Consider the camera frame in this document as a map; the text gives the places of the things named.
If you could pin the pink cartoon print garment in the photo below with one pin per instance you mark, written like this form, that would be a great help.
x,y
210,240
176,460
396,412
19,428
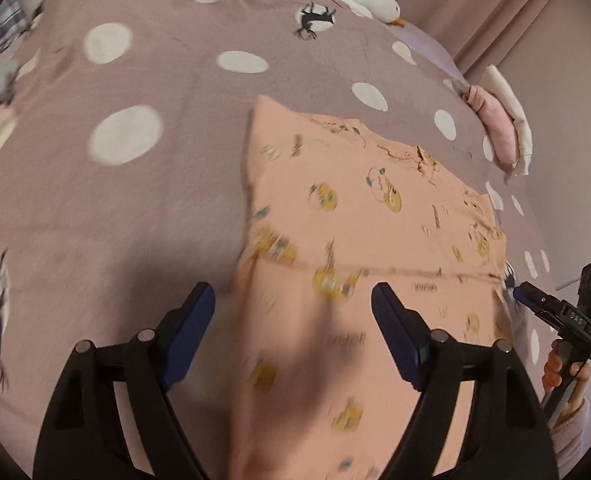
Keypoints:
x,y
355,240

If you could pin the person's right forearm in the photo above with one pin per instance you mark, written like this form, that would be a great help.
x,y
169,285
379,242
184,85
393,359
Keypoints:
x,y
570,435

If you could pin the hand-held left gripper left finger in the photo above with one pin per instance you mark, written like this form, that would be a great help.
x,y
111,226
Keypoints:
x,y
191,327

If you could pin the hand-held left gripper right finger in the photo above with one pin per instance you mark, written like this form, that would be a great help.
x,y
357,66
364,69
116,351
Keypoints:
x,y
394,324

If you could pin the pink folded cloth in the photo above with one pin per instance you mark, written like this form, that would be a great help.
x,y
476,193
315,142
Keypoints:
x,y
498,125

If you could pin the mauve polka dot bedspread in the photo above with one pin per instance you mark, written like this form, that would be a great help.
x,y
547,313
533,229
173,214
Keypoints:
x,y
140,200

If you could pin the plaid cloth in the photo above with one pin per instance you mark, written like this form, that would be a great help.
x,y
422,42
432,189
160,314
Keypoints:
x,y
5,25

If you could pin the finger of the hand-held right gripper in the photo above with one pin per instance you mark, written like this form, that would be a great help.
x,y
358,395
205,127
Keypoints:
x,y
535,301

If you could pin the person's right hand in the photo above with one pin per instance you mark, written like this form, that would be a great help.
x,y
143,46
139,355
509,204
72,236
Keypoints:
x,y
558,370

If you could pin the pink curtain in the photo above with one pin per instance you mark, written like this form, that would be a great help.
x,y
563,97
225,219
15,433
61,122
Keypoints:
x,y
475,10

